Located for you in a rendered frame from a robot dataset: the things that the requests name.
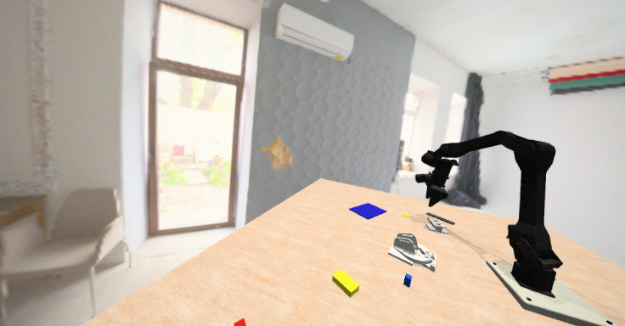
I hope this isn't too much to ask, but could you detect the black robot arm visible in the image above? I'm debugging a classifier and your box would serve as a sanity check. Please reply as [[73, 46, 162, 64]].
[[421, 131, 563, 298]]

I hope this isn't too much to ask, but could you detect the blue flat square plate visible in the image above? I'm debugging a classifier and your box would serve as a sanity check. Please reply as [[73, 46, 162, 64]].
[[349, 203, 386, 220]]

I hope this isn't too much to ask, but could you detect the small blue block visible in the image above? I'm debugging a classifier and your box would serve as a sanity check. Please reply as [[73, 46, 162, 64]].
[[403, 273, 413, 288]]

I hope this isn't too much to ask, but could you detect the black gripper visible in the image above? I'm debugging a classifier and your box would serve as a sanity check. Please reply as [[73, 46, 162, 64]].
[[425, 170, 449, 207]]

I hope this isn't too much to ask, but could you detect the yellow rectangular block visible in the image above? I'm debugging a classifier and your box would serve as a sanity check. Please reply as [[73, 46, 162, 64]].
[[332, 270, 360, 297]]

